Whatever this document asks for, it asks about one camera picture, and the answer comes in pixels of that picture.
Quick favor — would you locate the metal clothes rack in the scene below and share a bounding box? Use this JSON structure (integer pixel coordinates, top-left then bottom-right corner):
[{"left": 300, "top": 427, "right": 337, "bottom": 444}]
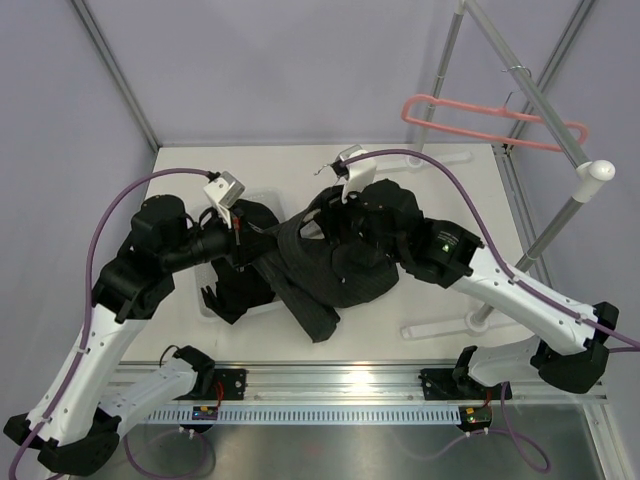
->
[{"left": 399, "top": 0, "right": 616, "bottom": 341}]

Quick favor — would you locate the white slotted cable duct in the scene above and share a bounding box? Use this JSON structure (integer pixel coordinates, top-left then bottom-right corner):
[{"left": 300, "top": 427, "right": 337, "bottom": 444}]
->
[{"left": 143, "top": 405, "right": 461, "bottom": 426}]

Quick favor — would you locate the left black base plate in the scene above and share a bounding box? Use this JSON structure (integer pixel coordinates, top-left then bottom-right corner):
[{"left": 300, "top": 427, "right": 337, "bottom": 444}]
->
[{"left": 177, "top": 368, "right": 247, "bottom": 401}]

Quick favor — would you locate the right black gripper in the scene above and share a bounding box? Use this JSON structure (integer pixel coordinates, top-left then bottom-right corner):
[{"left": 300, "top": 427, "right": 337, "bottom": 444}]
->
[{"left": 314, "top": 175, "right": 404, "bottom": 263}]

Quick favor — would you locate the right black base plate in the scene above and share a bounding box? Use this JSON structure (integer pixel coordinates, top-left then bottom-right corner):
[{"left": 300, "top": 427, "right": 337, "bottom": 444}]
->
[{"left": 419, "top": 368, "right": 502, "bottom": 401}]

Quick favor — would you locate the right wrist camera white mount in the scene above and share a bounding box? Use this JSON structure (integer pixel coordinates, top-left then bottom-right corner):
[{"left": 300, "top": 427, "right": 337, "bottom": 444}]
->
[{"left": 331, "top": 145, "right": 377, "bottom": 204}]

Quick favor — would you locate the clear plastic basket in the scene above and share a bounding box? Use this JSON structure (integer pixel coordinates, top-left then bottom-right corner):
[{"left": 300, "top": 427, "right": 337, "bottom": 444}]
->
[{"left": 192, "top": 187, "right": 286, "bottom": 321}]

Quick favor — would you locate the dark striped shirt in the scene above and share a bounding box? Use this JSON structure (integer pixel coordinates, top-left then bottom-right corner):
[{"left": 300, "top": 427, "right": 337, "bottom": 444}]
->
[{"left": 252, "top": 188, "right": 399, "bottom": 343}]

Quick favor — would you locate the wooden hanger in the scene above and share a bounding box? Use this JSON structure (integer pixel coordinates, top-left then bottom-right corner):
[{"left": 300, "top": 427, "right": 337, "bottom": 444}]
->
[{"left": 297, "top": 162, "right": 346, "bottom": 241}]

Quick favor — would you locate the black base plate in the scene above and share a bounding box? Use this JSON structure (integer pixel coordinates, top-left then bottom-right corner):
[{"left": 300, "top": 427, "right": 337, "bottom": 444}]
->
[
  {"left": 177, "top": 368, "right": 247, "bottom": 401},
  {"left": 419, "top": 368, "right": 502, "bottom": 401}
]

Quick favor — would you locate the black shirt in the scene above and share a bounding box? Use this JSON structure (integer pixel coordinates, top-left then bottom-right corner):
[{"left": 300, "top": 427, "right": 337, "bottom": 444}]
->
[{"left": 201, "top": 199, "right": 275, "bottom": 325}]

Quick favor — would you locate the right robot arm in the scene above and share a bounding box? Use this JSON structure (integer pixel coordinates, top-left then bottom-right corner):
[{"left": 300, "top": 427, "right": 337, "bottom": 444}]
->
[{"left": 314, "top": 180, "right": 619, "bottom": 397}]

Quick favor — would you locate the aluminium rail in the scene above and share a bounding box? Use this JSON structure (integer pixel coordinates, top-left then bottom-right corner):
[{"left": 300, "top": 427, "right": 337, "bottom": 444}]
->
[{"left": 109, "top": 362, "right": 606, "bottom": 405}]

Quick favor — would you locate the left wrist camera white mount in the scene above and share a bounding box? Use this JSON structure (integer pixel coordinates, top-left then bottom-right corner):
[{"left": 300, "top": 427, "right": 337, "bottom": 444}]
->
[{"left": 203, "top": 171, "right": 245, "bottom": 228}]

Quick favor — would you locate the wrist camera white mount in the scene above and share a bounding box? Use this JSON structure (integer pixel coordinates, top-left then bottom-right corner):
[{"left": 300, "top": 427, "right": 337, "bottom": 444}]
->
[
  {"left": 331, "top": 145, "right": 377, "bottom": 204},
  {"left": 203, "top": 171, "right": 245, "bottom": 228}
]

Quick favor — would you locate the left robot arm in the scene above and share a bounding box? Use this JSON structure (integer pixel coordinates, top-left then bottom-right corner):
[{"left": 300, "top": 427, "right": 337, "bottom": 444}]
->
[{"left": 3, "top": 194, "right": 278, "bottom": 478}]

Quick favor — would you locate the pink hanger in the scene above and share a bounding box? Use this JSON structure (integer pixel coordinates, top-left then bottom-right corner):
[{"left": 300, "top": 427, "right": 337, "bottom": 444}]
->
[{"left": 401, "top": 91, "right": 591, "bottom": 153}]

